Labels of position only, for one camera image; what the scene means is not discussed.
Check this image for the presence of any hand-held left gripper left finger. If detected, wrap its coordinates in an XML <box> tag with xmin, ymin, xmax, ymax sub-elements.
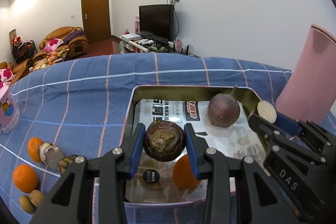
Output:
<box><xmin>28</xmin><ymin>123</ymin><xmax>146</xmax><ymax>224</ymax></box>

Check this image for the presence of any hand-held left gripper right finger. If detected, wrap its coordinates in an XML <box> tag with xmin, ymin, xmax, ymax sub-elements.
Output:
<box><xmin>184</xmin><ymin>123</ymin><xmax>300</xmax><ymax>224</ymax></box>

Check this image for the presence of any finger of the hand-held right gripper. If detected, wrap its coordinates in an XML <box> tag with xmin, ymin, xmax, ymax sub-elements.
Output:
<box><xmin>248</xmin><ymin>114</ymin><xmax>332</xmax><ymax>222</ymax></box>
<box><xmin>277</xmin><ymin>112</ymin><xmax>336</xmax><ymax>188</ymax></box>

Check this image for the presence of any pale round fruit slice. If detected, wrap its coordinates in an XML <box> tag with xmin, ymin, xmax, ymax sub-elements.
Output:
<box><xmin>257</xmin><ymin>100</ymin><xmax>278</xmax><ymax>124</ymax></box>

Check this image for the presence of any dark mottled round fruit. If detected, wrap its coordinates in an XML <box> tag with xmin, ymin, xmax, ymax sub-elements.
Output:
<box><xmin>144</xmin><ymin>120</ymin><xmax>186</xmax><ymax>162</ymax></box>

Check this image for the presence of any metal tin box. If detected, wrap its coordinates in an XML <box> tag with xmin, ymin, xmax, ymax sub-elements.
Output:
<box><xmin>122</xmin><ymin>85</ymin><xmax>276</xmax><ymax>212</ymax></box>

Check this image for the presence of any orange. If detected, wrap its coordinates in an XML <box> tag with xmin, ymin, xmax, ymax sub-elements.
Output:
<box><xmin>13</xmin><ymin>164</ymin><xmax>38</xmax><ymax>193</ymax></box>
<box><xmin>173</xmin><ymin>154</ymin><xmax>202</xmax><ymax>190</ymax></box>
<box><xmin>28</xmin><ymin>137</ymin><xmax>44</xmax><ymax>163</ymax></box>

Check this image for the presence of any printed paper sheet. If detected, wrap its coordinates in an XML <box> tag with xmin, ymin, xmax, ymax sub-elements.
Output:
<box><xmin>136</xmin><ymin>99</ymin><xmax>266</xmax><ymax>163</ymax></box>

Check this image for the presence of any purple passion fruit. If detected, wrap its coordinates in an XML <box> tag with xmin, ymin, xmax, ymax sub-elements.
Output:
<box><xmin>208</xmin><ymin>93</ymin><xmax>240</xmax><ymax>127</ymax></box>

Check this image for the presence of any tall pink container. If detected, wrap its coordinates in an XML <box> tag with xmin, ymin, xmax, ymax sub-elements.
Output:
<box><xmin>276</xmin><ymin>23</ymin><xmax>336</xmax><ymax>125</ymax></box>

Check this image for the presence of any brown wrinkled fruit piece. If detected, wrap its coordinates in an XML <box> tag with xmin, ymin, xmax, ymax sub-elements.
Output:
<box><xmin>58</xmin><ymin>155</ymin><xmax>77</xmax><ymax>174</ymax></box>

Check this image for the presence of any blue plaid blanket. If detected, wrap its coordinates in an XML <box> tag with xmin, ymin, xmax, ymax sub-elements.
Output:
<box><xmin>0</xmin><ymin>53</ymin><xmax>336</xmax><ymax>224</ymax></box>

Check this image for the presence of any cut fruit piece grey face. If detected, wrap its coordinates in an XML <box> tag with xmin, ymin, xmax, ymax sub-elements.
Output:
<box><xmin>38</xmin><ymin>143</ymin><xmax>65</xmax><ymax>170</ymax></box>

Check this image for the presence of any white television stand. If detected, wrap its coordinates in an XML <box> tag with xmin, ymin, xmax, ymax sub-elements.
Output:
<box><xmin>119</xmin><ymin>34</ymin><xmax>171</xmax><ymax>54</ymax></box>

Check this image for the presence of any small brown kiwi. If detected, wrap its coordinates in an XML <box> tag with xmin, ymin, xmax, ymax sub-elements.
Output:
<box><xmin>29</xmin><ymin>189</ymin><xmax>46</xmax><ymax>207</ymax></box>
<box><xmin>19</xmin><ymin>195</ymin><xmax>36</xmax><ymax>214</ymax></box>

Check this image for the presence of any brown leather armchair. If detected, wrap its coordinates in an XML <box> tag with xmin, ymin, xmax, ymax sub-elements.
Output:
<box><xmin>39</xmin><ymin>26</ymin><xmax>89</xmax><ymax>60</ymax></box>

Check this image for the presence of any cluttered coffee table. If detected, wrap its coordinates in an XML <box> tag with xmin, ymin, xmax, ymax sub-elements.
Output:
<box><xmin>33</xmin><ymin>48</ymin><xmax>70</xmax><ymax>71</ymax></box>

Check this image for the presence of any purple cloth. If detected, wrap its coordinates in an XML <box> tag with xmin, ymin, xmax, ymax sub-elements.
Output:
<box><xmin>64</xmin><ymin>30</ymin><xmax>84</xmax><ymax>42</ymax></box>

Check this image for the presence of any pink cartoon mug with lid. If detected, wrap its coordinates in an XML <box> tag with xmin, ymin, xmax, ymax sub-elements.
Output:
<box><xmin>0</xmin><ymin>86</ymin><xmax>21</xmax><ymax>134</ymax></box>

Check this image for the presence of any black television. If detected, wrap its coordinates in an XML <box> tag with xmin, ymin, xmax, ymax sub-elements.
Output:
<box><xmin>139</xmin><ymin>4</ymin><xmax>175</xmax><ymax>42</ymax></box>

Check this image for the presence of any brown wooden door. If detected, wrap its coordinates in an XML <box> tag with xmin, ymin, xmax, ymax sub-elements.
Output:
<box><xmin>80</xmin><ymin>0</ymin><xmax>112</xmax><ymax>44</ymax></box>

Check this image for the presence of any black rack with clothes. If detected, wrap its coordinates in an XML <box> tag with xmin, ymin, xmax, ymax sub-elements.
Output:
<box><xmin>10</xmin><ymin>39</ymin><xmax>36</xmax><ymax>65</ymax></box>

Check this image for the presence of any leaning wooden board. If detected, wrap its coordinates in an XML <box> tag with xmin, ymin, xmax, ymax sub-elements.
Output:
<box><xmin>9</xmin><ymin>29</ymin><xmax>18</xmax><ymax>49</ymax></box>

